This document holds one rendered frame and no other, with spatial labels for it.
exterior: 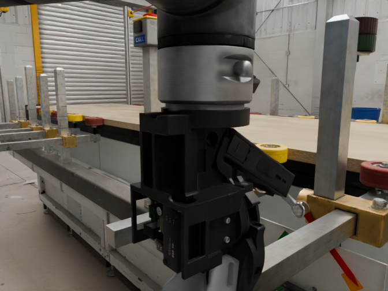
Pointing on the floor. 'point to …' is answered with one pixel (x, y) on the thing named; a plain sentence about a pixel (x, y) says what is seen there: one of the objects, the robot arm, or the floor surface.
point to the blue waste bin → (370, 113)
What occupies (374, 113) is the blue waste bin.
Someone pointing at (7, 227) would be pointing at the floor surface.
